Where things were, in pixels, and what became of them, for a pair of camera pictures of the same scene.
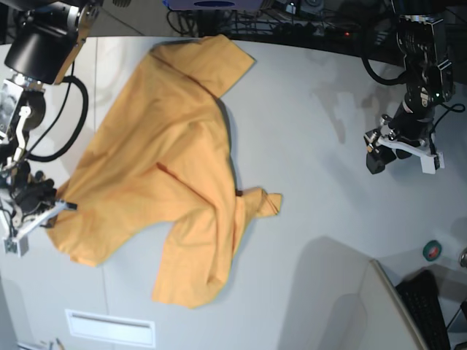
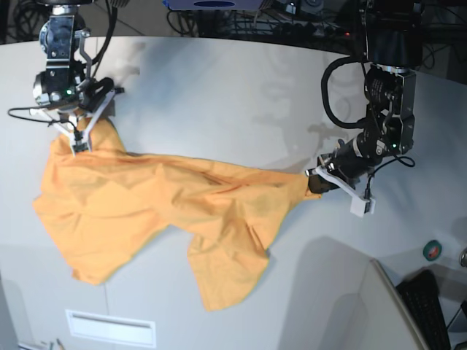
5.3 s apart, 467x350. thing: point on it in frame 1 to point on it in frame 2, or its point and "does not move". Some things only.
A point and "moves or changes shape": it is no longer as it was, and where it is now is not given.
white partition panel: x=390 y=324 does not move
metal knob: x=462 y=259 does not move
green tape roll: x=432 y=250 does not move
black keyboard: x=419 y=292 does not move
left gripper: x=31 y=192 to x=76 y=109
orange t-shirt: x=163 y=155 moves or changes shape
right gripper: x=412 y=127 to x=356 y=157
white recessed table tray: x=112 y=328 does not move
